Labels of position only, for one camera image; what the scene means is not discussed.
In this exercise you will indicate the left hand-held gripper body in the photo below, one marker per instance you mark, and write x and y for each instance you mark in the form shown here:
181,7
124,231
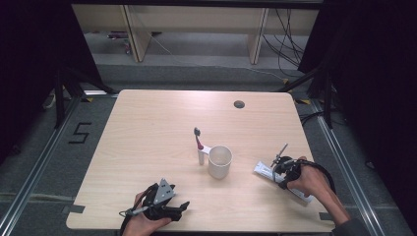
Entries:
160,200

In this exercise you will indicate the dark curtain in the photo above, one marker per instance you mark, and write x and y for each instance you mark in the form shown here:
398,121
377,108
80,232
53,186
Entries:
377,82
29,65

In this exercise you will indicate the pink and grey toothbrush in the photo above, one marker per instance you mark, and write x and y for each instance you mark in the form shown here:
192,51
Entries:
198,139

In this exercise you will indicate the person's left hand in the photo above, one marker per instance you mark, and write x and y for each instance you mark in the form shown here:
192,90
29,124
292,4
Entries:
144,226

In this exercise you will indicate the light wooden shelf unit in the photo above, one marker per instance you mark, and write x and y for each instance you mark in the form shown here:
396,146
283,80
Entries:
196,18

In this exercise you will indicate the white toothpaste tube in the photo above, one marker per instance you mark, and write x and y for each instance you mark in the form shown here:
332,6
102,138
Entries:
267,171

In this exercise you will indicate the aluminium floor rail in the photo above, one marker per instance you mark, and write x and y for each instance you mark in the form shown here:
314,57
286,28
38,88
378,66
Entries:
36,170
347,170

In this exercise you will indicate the person's right hand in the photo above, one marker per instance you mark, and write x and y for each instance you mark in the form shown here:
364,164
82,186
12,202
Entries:
309,182

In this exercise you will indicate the black metal stand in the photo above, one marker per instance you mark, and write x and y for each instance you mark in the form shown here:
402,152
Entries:
327,98
59,98

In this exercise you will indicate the grey table grommet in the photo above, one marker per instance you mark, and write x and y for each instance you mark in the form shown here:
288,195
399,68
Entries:
239,104

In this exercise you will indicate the grey tape strip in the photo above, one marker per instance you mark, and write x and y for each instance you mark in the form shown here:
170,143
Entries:
73,209
325,216

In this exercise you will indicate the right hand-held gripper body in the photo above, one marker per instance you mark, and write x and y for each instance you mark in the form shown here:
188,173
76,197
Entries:
286,168

